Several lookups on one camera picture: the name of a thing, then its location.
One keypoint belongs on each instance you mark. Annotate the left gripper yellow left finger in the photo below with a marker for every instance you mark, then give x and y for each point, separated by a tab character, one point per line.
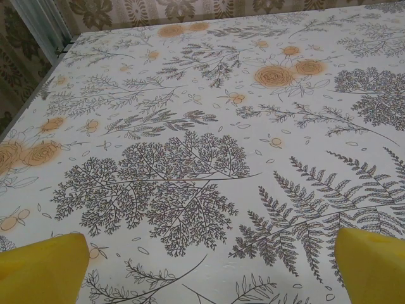
38	272

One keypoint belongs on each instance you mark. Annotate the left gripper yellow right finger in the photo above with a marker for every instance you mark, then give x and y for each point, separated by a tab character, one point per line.
376	269

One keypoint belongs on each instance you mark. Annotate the floral patterned tablecloth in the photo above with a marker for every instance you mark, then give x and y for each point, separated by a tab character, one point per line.
202	142

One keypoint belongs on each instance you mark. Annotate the aluminium frame corner post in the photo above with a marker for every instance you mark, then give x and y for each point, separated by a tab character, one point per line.
47	22

